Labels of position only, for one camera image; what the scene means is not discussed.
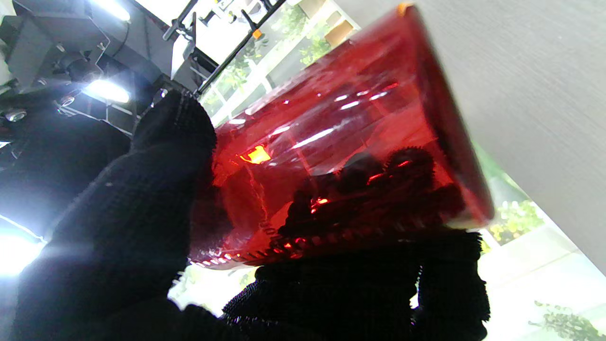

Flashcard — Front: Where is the black metal rig bar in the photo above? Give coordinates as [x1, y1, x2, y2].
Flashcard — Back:
[196, 0, 287, 95]

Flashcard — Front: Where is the red transparent sample bottle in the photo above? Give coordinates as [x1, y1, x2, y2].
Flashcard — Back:
[189, 5, 495, 270]

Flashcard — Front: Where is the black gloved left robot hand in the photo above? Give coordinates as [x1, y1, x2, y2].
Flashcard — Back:
[9, 89, 490, 341]

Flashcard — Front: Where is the bright studio light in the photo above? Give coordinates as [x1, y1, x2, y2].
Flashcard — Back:
[84, 78, 131, 104]
[0, 227, 45, 278]
[90, 0, 132, 22]

